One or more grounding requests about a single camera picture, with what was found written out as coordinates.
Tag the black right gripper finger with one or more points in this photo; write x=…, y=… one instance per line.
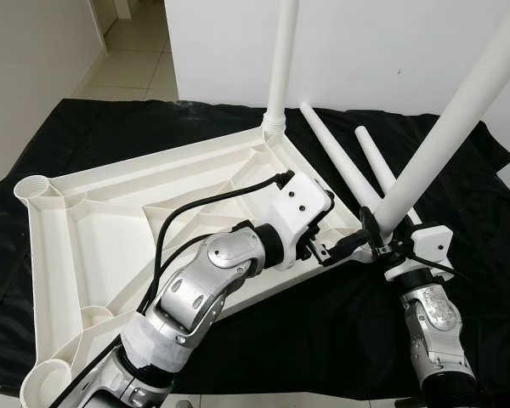
x=371, y=228

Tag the black tablecloth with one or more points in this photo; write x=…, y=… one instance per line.
x=484, y=323

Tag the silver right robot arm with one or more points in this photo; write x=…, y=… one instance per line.
x=433, y=331

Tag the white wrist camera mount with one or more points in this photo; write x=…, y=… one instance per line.
x=429, y=242
x=302, y=204

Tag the grey robot left foot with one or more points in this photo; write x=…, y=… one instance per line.
x=182, y=404

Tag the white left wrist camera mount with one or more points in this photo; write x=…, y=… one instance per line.
x=302, y=204

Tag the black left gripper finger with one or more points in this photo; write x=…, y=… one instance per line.
x=350, y=244

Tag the white plastic children table top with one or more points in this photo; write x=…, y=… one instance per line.
x=85, y=246

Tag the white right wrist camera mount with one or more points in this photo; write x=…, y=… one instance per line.
x=429, y=242

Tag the white plastic table leg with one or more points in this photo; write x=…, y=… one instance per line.
x=282, y=59
x=376, y=157
x=442, y=144
x=336, y=153

